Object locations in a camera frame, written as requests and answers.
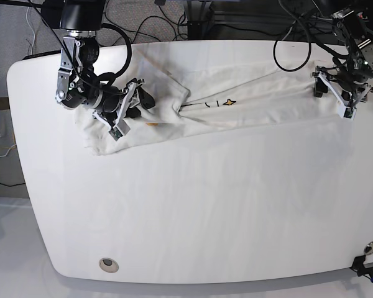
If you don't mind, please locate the silver table grommet right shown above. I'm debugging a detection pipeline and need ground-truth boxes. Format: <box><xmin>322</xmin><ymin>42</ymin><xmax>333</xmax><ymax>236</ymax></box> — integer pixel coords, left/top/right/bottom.
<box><xmin>364</xmin><ymin>241</ymin><xmax>373</xmax><ymax>255</ymax></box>

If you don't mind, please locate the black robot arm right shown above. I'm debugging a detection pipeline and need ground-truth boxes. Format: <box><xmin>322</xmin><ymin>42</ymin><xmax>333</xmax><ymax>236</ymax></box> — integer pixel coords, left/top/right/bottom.
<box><xmin>55</xmin><ymin>1</ymin><xmax>155</xmax><ymax>137</ymax></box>

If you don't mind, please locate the silver table grommet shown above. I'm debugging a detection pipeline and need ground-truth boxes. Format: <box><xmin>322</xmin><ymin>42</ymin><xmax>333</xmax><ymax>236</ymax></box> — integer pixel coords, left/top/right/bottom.
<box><xmin>364</xmin><ymin>241</ymin><xmax>373</xmax><ymax>255</ymax></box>
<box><xmin>99</xmin><ymin>258</ymin><xmax>119</xmax><ymax>273</ymax></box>

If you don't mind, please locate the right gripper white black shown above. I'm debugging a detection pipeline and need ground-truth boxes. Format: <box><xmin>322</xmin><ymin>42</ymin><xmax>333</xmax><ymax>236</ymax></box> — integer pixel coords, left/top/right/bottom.
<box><xmin>92</xmin><ymin>78</ymin><xmax>155</xmax><ymax>129</ymax></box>

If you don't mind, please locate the black clamp with cable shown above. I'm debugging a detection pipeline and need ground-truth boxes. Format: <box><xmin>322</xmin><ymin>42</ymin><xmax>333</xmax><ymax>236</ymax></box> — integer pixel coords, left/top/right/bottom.
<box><xmin>350</xmin><ymin>255</ymin><xmax>373</xmax><ymax>284</ymax></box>

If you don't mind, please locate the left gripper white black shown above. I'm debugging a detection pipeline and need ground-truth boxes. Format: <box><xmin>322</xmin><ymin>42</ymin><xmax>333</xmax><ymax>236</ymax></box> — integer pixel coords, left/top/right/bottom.
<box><xmin>311</xmin><ymin>66</ymin><xmax>373</xmax><ymax>109</ymax></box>

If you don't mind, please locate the black aluminium frame post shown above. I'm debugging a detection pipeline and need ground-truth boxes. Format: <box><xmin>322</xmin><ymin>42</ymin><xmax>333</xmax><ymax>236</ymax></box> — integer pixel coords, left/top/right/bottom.
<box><xmin>183</xmin><ymin>1</ymin><xmax>213</xmax><ymax>40</ymax></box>

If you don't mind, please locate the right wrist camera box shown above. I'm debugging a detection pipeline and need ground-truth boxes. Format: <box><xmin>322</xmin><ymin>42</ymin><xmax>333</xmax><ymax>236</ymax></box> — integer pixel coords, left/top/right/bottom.
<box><xmin>109</xmin><ymin>120</ymin><xmax>130</xmax><ymax>141</ymax></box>

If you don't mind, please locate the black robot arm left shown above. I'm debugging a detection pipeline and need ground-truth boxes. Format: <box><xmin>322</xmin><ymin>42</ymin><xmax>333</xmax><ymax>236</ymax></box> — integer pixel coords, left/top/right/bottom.
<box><xmin>279</xmin><ymin>1</ymin><xmax>373</xmax><ymax>119</ymax></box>

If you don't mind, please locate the white printed T-shirt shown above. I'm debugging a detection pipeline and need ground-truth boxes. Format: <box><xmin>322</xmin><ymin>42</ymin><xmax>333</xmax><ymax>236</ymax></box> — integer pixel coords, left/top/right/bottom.
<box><xmin>72</xmin><ymin>40</ymin><xmax>339</xmax><ymax>156</ymax></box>

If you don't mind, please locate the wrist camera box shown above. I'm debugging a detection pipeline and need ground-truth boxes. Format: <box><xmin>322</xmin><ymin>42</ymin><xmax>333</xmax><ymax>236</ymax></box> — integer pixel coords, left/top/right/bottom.
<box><xmin>337</xmin><ymin>106</ymin><xmax>356</xmax><ymax>120</ymax></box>
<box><xmin>109</xmin><ymin>120</ymin><xmax>130</xmax><ymax>141</ymax></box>

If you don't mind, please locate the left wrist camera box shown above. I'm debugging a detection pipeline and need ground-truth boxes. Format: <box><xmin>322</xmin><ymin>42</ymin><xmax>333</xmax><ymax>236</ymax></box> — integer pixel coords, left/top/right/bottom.
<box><xmin>337</xmin><ymin>106</ymin><xmax>356</xmax><ymax>120</ymax></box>

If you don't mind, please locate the silver table grommet left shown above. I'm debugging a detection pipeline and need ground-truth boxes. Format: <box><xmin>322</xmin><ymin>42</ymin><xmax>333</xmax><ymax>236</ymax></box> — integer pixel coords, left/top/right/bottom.
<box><xmin>99</xmin><ymin>258</ymin><xmax>119</xmax><ymax>273</ymax></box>

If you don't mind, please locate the white floor cable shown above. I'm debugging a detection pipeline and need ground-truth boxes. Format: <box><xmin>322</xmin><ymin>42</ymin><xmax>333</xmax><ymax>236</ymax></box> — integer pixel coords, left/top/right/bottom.
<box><xmin>25</xmin><ymin>6</ymin><xmax>37</xmax><ymax>55</ymax></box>

